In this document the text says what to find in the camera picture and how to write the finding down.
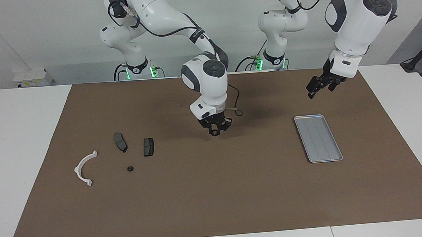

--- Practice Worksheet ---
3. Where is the silver metal tray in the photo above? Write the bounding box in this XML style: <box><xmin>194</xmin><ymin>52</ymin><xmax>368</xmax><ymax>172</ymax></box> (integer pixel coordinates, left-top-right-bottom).
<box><xmin>293</xmin><ymin>113</ymin><xmax>344</xmax><ymax>165</ymax></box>

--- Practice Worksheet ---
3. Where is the brown table mat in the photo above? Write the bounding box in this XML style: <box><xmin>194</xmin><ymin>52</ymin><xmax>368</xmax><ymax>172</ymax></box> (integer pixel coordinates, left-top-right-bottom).
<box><xmin>0</xmin><ymin>62</ymin><xmax>422</xmax><ymax>237</ymax></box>

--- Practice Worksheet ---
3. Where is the short dark brake pad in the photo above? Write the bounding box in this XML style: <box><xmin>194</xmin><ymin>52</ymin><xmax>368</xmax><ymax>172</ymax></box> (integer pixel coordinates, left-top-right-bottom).
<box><xmin>143</xmin><ymin>137</ymin><xmax>155</xmax><ymax>157</ymax></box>

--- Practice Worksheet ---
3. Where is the long dark brake pad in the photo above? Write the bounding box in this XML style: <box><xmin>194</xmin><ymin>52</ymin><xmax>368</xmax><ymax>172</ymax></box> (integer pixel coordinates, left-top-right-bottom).
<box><xmin>113</xmin><ymin>132</ymin><xmax>128</xmax><ymax>154</ymax></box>

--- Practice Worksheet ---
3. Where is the black angled stand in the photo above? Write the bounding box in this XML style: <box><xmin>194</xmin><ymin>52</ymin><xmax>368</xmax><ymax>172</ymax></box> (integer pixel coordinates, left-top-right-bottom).
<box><xmin>398</xmin><ymin>31</ymin><xmax>422</xmax><ymax>73</ymax></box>

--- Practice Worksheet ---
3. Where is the white power strip box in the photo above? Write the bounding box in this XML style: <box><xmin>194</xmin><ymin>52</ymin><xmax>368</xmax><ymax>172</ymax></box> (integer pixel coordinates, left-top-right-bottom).
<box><xmin>12</xmin><ymin>68</ymin><xmax>55</xmax><ymax>88</ymax></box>

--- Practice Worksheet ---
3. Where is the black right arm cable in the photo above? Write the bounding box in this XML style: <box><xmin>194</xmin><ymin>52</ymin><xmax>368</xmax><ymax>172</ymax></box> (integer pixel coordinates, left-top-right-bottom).
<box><xmin>103</xmin><ymin>0</ymin><xmax>243</xmax><ymax>124</ymax></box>

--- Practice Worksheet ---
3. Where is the black left base cable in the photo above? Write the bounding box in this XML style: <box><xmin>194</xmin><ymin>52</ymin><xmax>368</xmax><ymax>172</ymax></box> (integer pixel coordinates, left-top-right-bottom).
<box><xmin>233</xmin><ymin>40</ymin><xmax>268</xmax><ymax>73</ymax></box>

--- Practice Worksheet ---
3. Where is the black base cable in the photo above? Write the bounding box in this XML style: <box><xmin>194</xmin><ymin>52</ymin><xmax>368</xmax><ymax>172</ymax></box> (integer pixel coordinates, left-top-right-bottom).
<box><xmin>233</xmin><ymin>40</ymin><xmax>268</xmax><ymax>73</ymax></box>
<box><xmin>113</xmin><ymin>63</ymin><xmax>128</xmax><ymax>81</ymax></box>

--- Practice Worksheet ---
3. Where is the black right forearm strap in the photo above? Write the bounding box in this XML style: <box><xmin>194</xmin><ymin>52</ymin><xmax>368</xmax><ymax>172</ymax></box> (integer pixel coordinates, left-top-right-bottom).
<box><xmin>189</xmin><ymin>28</ymin><xmax>207</xmax><ymax>44</ymax></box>

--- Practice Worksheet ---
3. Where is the black right base cable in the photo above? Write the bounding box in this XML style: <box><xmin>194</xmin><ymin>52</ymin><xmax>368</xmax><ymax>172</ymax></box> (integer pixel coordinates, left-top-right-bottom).
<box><xmin>113</xmin><ymin>63</ymin><xmax>128</xmax><ymax>81</ymax></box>

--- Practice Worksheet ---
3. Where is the white semicircular bracket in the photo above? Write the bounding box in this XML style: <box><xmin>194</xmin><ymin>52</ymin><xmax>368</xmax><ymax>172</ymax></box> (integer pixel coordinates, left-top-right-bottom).
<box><xmin>73</xmin><ymin>150</ymin><xmax>100</xmax><ymax>188</ymax></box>

